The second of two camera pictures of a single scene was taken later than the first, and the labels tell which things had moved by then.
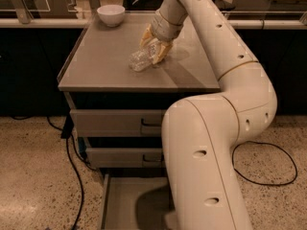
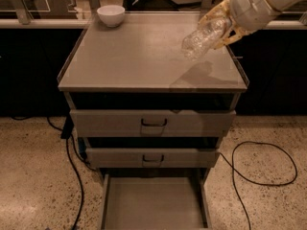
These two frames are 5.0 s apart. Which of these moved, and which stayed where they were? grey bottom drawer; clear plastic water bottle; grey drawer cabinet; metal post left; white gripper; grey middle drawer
Moved: clear plastic water bottle; white gripper
Stayed: grey drawer cabinet; grey bottom drawer; grey middle drawer; metal post left
